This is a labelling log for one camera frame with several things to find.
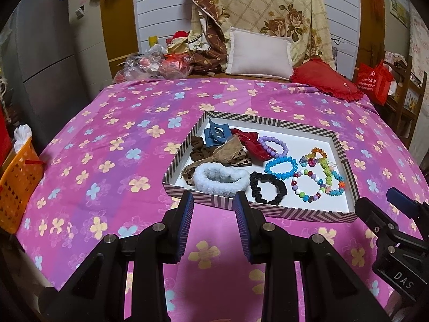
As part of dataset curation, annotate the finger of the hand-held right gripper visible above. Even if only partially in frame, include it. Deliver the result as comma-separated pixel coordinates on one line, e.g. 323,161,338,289
386,188,429,222
355,197,403,242

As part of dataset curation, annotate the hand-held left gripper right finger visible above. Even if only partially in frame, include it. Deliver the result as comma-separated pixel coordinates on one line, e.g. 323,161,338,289
234,191,393,322

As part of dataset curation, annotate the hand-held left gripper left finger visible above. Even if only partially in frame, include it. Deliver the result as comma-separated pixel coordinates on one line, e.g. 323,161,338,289
38,191,195,322

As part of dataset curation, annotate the striped cardboard tray box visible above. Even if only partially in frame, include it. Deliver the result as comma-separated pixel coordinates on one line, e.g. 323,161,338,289
162,111,361,224

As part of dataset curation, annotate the turquoise flower bead bracelet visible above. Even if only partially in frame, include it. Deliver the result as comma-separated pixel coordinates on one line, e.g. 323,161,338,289
322,171,346,198

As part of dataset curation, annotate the white fluffy scrunchie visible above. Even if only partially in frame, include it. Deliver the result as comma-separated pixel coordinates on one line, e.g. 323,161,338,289
194,163,251,198

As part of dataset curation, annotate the black scrunchie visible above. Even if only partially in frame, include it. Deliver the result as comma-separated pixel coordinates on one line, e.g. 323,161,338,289
250,171,288,206

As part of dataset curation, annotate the blue bead bracelet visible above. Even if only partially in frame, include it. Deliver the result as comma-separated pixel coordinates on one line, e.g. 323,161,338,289
264,156,299,181

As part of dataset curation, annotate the pastel multicolour bead bracelet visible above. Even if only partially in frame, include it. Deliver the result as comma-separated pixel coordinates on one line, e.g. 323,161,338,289
291,170,327,203

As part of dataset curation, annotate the green flower bead bracelet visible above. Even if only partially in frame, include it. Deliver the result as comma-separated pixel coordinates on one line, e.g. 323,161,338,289
317,158,337,188

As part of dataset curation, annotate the rainbow crystal bead bracelet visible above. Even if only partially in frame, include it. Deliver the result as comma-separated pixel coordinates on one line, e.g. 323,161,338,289
299,147,328,168

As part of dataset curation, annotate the purple bead bracelet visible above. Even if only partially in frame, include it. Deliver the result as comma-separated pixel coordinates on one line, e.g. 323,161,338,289
258,136,289,158

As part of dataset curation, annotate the brown scrunchie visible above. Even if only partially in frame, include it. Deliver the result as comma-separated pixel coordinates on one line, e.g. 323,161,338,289
190,135,215,162

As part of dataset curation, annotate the burlap leopard hair bow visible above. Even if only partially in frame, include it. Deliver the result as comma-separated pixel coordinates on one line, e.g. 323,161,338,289
181,137,253,186

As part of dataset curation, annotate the red velvet hair bow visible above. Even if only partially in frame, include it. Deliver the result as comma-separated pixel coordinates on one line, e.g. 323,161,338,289
230,128,272,160

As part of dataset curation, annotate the blue hair claw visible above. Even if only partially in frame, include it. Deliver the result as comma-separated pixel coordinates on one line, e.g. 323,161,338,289
203,118,232,149

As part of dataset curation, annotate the wooden chair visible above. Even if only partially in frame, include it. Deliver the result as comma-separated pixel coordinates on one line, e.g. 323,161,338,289
382,54,428,141

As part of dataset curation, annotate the red shopping bag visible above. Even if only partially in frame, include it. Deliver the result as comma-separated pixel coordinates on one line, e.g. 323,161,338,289
355,60,394,105

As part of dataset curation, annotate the pink floral bedsheet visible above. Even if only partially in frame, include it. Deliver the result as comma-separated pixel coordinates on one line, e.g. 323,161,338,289
15,75,429,322

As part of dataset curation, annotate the red ruffled cushion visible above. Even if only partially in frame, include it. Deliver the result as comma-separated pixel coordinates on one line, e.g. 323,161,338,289
290,58,364,102

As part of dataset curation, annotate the red plastic package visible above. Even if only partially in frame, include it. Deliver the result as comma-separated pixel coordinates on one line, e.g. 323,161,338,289
161,54,194,76

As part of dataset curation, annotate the clear plastic bag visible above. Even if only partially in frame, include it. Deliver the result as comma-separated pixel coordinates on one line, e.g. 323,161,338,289
122,45,168,81

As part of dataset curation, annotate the orange plastic basket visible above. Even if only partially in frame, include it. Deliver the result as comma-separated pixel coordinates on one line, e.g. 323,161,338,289
0,137,46,235

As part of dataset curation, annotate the white pillow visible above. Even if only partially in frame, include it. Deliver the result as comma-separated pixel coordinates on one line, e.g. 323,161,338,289
225,27,295,80

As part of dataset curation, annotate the white plastic bag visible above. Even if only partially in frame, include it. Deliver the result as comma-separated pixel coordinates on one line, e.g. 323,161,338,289
13,125,32,141

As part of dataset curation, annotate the red plush toy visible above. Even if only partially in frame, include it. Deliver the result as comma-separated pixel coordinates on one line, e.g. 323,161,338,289
169,30,190,46

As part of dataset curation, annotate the red cloth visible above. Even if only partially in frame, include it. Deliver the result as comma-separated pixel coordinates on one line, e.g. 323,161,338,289
0,105,16,165

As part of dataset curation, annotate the grey refrigerator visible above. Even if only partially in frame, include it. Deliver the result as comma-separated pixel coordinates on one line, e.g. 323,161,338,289
7,0,114,155

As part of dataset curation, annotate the white slatted headboard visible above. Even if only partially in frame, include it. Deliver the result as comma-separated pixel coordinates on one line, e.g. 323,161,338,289
132,0,361,78

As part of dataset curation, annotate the beige floral quilt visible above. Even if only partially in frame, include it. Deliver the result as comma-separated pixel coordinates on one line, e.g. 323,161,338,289
176,0,337,74

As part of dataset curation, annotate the framed wall picture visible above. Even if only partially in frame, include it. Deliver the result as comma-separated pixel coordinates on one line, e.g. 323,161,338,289
390,0,411,27

